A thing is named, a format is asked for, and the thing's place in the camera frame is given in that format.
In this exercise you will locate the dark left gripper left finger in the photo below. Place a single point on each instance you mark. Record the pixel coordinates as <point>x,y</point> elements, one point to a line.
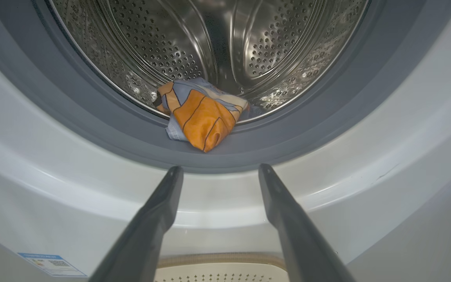
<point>147,235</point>

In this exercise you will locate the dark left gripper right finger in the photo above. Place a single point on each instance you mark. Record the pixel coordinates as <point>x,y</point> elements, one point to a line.
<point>300,235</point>

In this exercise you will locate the blue garment with orange print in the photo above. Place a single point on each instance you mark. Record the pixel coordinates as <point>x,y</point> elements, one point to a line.
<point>204,117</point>

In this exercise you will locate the cream perforated laundry basket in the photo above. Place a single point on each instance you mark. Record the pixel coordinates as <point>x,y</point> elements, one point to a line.
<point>221,270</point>

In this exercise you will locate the white front-load washing machine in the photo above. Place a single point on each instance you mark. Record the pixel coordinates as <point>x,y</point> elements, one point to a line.
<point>53,176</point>

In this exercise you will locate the grey rubber door gasket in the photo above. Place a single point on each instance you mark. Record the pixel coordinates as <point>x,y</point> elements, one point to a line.
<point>92,117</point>

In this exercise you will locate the blue energy label sticker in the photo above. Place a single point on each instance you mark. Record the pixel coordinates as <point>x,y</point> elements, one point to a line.
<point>53,265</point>

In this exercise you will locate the stainless steel washer drum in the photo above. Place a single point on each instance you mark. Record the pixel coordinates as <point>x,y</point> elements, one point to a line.
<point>280,47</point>

